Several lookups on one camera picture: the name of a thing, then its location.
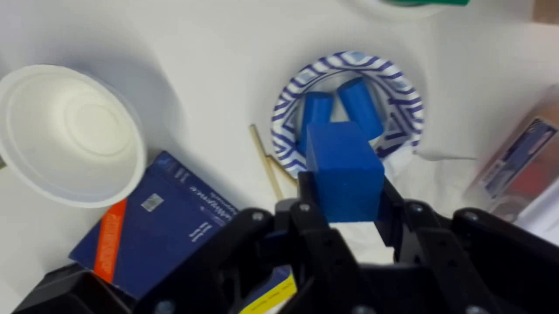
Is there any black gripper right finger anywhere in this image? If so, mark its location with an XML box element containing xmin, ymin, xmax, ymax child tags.
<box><xmin>373</xmin><ymin>178</ymin><xmax>559</xmax><ymax>314</ymax></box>

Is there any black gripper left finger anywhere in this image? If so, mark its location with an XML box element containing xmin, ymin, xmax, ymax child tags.
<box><xmin>151</xmin><ymin>171</ymin><xmax>366</xmax><ymax>314</ymax></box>

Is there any blue block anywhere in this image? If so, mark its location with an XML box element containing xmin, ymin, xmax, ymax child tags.
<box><xmin>338</xmin><ymin>77</ymin><xmax>387</xmax><ymax>141</ymax></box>
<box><xmin>305</xmin><ymin>120</ymin><xmax>387</xmax><ymax>223</ymax></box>
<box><xmin>296</xmin><ymin>91</ymin><xmax>336</xmax><ymax>155</ymax></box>

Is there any black box device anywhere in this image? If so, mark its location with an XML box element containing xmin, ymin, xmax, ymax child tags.
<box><xmin>11</xmin><ymin>263</ymin><xmax>137</xmax><ymax>314</ymax></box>

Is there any wooden chopstick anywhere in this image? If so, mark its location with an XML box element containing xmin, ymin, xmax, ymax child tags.
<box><xmin>250</xmin><ymin>122</ymin><xmax>285</xmax><ymax>200</ymax></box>
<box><xmin>264</xmin><ymin>152</ymin><xmax>301</xmax><ymax>188</ymax></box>

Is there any blue book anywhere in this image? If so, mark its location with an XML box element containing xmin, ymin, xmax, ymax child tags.
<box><xmin>69</xmin><ymin>150</ymin><xmax>299</xmax><ymax>314</ymax></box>

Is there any blue patterned paper plate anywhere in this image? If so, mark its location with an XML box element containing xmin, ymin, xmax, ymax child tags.
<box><xmin>270</xmin><ymin>50</ymin><xmax>427</xmax><ymax>180</ymax></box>

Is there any green toy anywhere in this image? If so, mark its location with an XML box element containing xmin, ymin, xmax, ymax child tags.
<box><xmin>383</xmin><ymin>0</ymin><xmax>471</xmax><ymax>9</ymax></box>

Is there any white bowl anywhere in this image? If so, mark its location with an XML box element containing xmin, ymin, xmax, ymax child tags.
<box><xmin>0</xmin><ymin>63</ymin><xmax>149</xmax><ymax>209</ymax></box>

